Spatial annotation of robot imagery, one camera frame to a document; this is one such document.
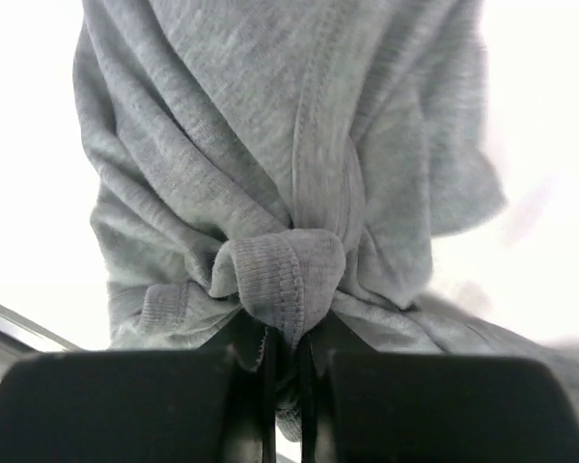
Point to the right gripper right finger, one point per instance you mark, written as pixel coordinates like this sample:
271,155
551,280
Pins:
362,406

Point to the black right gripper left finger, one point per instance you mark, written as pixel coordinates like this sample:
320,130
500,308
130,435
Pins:
136,406

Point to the grey tank top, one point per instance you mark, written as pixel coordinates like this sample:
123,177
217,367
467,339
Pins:
290,159

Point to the aluminium mounting rail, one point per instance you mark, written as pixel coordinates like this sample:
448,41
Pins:
21,337

